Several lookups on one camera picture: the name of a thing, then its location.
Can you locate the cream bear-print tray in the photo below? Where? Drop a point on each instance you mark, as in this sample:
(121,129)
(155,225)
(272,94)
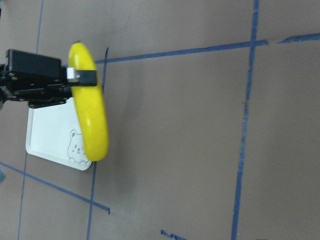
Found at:
(54,134)

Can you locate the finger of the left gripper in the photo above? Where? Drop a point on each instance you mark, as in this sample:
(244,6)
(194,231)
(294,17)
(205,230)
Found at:
(81,78)

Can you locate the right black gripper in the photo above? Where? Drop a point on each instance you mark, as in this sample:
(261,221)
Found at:
(37,79)

